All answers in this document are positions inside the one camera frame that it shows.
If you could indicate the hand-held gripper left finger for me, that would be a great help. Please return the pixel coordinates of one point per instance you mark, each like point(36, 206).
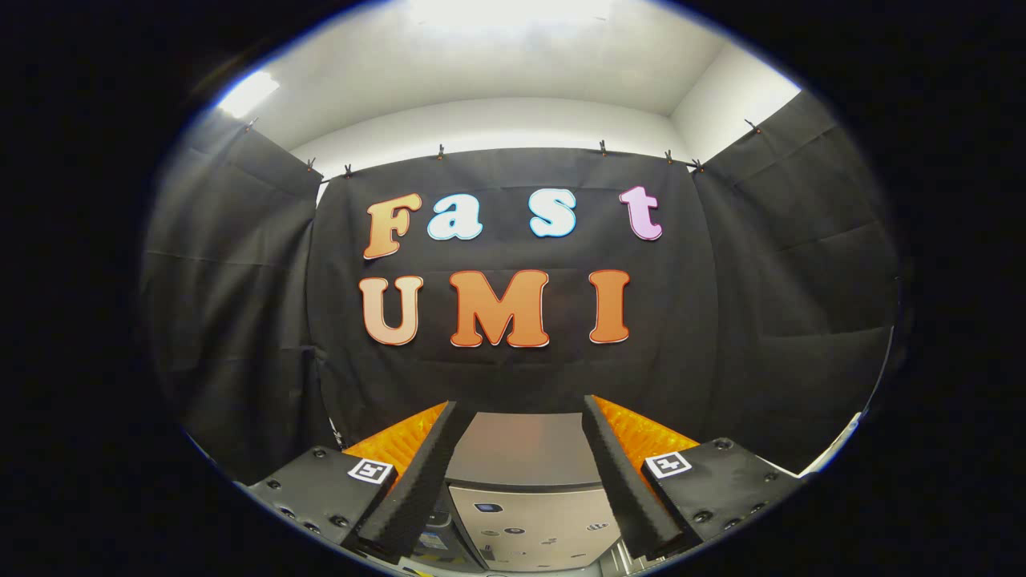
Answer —
point(417, 489)

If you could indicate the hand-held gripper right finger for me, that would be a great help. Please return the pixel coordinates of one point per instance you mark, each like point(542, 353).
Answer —
point(625, 497)

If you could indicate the grey washing machine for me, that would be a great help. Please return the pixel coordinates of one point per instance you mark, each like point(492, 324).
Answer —
point(445, 553)

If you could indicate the ceiling light panel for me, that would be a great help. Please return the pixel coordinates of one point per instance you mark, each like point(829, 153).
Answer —
point(513, 11)
point(248, 92)

